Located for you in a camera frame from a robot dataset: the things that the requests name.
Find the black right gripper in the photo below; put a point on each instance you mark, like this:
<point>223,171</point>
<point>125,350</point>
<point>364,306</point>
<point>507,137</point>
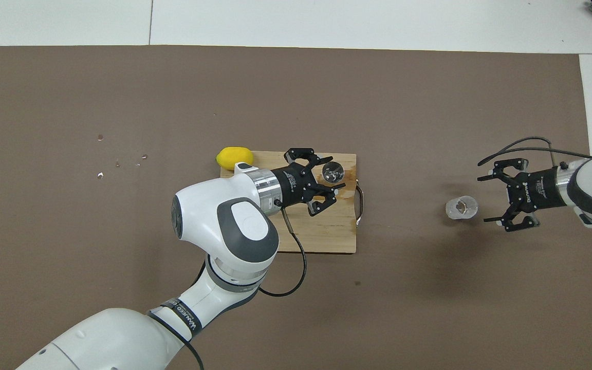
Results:
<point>537,190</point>

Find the clear plastic cup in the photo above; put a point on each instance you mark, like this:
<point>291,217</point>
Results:
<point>461,207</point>

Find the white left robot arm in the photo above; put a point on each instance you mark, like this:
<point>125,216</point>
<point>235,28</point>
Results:
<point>224,226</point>

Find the steel double jigger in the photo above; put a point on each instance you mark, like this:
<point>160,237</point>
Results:
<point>333,172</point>

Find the yellow lemon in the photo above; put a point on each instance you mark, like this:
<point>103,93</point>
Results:
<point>230,155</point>

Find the brown table mat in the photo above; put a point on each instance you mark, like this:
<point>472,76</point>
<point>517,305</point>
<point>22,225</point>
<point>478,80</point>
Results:
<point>275,92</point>

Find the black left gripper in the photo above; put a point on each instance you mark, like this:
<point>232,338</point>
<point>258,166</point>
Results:
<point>298,185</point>

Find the wooden cutting board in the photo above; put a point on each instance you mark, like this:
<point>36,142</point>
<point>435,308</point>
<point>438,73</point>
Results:
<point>327,231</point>

